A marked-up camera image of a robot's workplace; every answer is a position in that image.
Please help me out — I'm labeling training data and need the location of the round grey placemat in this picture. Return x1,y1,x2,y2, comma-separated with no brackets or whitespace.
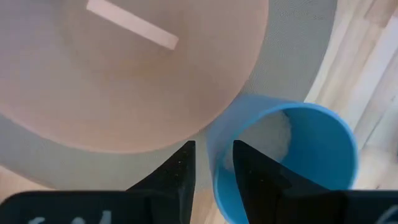
0,0,338,192

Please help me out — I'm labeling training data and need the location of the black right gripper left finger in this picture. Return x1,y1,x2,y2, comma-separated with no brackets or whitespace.
126,140,197,224

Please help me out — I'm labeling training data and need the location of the pink plastic bowl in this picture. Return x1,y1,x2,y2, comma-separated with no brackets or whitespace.
0,0,270,154

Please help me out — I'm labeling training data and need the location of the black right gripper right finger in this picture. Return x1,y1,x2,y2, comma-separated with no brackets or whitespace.
232,139,330,224

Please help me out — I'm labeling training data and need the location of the light blue plastic cup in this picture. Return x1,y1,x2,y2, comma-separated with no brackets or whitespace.
205,95,359,224

